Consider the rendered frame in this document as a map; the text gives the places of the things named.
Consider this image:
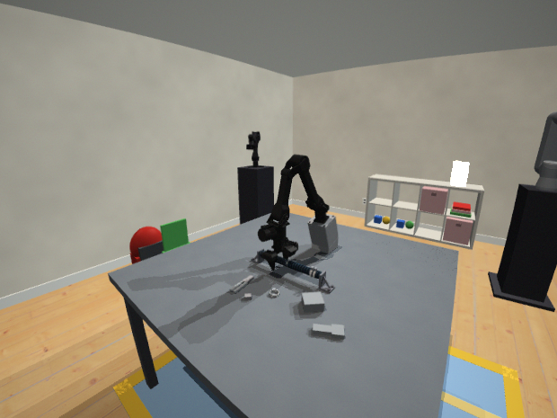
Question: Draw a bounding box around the dark blue ribbed hose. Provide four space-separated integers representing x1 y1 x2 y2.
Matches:
251 248 335 293

